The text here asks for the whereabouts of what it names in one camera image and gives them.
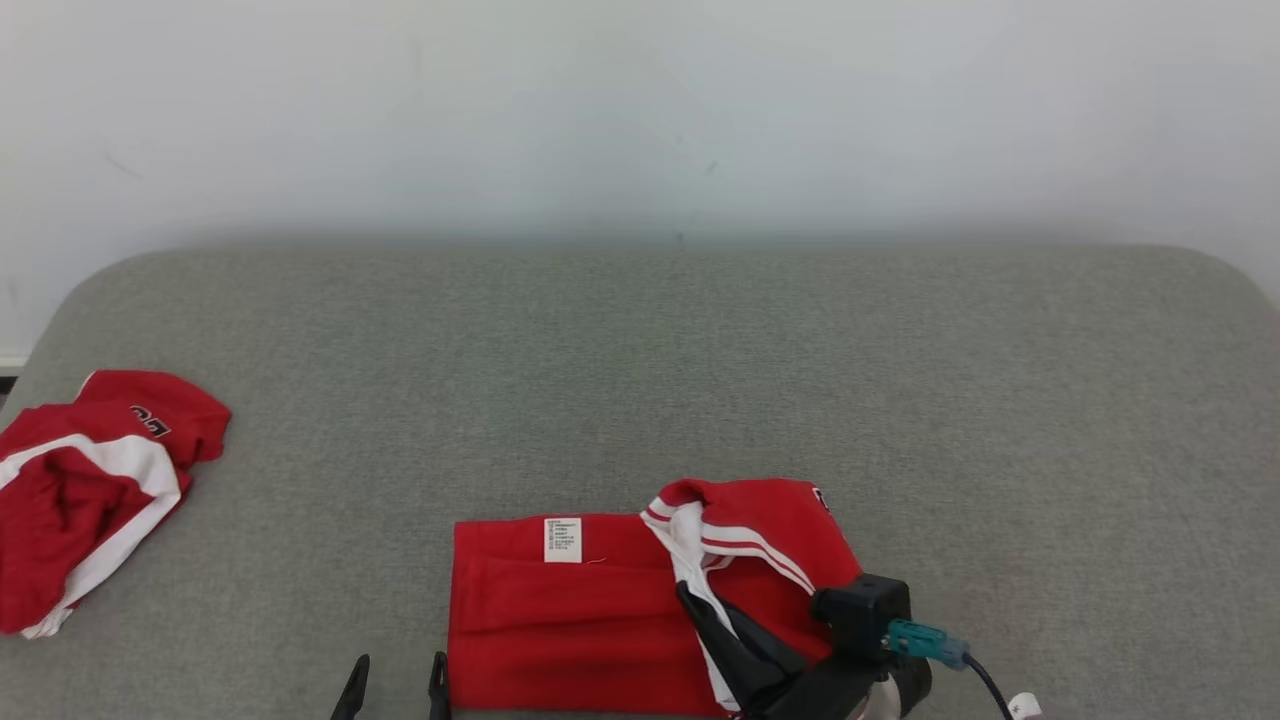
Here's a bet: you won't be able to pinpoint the grey fabric sofa seat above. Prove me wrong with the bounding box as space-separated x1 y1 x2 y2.
0 245 1280 720

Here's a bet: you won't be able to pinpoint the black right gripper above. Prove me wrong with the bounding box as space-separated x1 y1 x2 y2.
676 582 881 720

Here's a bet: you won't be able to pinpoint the red white basketball jersey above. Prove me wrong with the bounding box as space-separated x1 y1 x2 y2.
447 478 866 719

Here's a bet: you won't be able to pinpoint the black right camera cable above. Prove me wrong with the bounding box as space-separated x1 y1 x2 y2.
960 652 1016 720

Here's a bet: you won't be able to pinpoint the teal right camera connector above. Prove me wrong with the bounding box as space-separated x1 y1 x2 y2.
885 619 971 671

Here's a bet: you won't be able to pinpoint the red white basketball shorts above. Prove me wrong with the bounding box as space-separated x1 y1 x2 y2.
0 370 232 639

